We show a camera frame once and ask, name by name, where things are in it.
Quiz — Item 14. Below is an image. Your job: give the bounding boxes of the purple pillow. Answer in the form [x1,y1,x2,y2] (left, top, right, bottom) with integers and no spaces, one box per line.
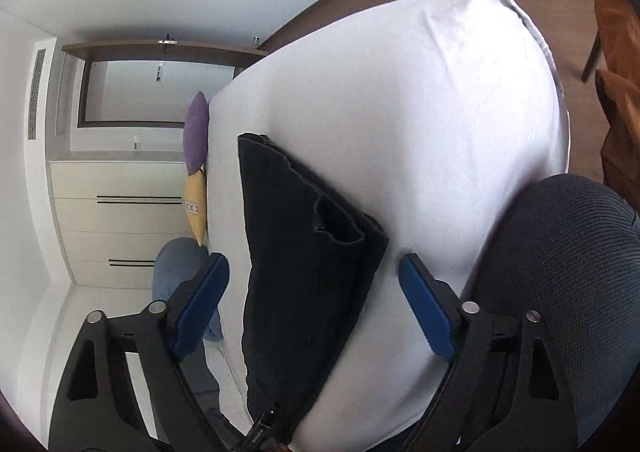
[183,91,210,177]

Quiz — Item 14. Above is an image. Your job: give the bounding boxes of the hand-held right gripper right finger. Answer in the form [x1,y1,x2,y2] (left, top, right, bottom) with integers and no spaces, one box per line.
[397,253,593,452]

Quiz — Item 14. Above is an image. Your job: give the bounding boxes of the wooden wall shelf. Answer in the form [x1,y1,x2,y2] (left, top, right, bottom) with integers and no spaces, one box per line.
[61,38,269,69]

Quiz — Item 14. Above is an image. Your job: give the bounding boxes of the dark framed window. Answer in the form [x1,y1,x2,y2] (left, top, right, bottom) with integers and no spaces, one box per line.
[77,59,239,129]

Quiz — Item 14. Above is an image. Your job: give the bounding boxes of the black pants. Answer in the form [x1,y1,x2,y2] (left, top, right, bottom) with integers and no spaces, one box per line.
[237,132,390,452]

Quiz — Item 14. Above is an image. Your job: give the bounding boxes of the cream drawer cabinet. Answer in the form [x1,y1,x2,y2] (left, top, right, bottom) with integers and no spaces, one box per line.
[49,159,203,291]

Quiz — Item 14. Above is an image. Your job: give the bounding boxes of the blue cushion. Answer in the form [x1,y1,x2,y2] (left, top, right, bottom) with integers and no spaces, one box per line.
[151,237,226,342]

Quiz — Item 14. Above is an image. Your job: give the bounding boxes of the orange chair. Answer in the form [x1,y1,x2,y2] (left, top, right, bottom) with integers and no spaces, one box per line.
[581,0,640,213]

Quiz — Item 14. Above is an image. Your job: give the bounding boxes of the white air vent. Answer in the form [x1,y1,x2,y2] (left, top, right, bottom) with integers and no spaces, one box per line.
[27,47,47,142]

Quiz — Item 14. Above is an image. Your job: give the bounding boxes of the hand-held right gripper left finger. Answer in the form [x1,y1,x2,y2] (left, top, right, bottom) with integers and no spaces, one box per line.
[47,252,231,452]

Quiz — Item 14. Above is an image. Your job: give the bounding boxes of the yellow pillow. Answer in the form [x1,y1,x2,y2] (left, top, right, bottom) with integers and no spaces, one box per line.
[183,167,208,247]

